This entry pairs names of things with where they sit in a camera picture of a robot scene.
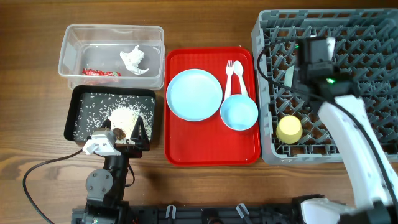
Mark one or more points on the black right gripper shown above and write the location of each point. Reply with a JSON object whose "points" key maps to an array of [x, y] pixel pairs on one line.
{"points": [[301, 78]]}

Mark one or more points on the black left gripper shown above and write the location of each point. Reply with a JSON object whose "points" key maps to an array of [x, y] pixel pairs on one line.
{"points": [[141, 141]]}

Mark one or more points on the pile of white rice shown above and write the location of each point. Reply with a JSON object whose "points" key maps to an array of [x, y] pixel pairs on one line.
{"points": [[124, 118]]}

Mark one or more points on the light green bowl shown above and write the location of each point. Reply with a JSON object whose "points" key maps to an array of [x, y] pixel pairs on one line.
{"points": [[288, 78]]}

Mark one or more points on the yellow cup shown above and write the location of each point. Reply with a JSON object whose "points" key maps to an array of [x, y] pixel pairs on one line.
{"points": [[289, 129]]}

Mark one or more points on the red snack wrapper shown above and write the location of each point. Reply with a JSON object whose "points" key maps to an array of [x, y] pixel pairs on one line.
{"points": [[99, 73]]}

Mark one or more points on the white napkin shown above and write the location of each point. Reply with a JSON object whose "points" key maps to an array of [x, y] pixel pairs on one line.
{"points": [[132, 60]]}

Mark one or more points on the light blue plate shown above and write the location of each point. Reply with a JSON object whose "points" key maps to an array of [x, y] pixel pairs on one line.
{"points": [[194, 95]]}

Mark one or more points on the white plastic spoon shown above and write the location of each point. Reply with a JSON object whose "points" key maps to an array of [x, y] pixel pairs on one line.
{"points": [[238, 70]]}

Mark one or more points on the light blue bowl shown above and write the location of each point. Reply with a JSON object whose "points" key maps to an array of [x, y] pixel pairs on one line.
{"points": [[239, 112]]}

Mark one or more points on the white plastic fork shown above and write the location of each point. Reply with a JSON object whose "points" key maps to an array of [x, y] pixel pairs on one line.
{"points": [[229, 72]]}

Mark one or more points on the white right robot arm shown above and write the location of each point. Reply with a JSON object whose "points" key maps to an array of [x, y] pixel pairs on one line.
{"points": [[334, 98]]}

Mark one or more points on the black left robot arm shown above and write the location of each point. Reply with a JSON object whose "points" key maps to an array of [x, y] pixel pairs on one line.
{"points": [[105, 186]]}

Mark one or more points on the black food waste tray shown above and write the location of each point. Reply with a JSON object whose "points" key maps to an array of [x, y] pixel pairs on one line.
{"points": [[91, 105]]}

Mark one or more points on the grey dishwasher rack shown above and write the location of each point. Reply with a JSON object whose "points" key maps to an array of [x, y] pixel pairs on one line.
{"points": [[366, 48]]}

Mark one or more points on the clear plastic waste bin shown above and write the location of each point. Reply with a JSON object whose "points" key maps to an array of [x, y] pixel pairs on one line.
{"points": [[97, 46]]}

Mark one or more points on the red serving tray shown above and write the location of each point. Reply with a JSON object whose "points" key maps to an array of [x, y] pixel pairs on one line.
{"points": [[209, 142]]}

